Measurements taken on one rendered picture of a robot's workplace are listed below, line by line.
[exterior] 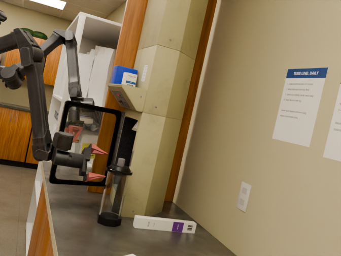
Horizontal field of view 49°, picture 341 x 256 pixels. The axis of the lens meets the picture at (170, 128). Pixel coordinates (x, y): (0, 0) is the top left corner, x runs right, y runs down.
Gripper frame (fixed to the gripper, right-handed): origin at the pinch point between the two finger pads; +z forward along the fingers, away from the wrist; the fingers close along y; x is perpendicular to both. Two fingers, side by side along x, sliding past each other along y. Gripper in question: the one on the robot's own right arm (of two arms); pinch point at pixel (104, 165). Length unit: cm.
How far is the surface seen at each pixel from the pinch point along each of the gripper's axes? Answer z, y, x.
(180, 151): 52, 28, 37
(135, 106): 10.0, 26.7, -4.9
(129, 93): 5.8, 31.1, -7.3
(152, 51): 13, 51, -14
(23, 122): -27, 214, 465
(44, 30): -23, 380, 434
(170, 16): 16, 63, -25
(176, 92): 28.9, 38.0, -6.2
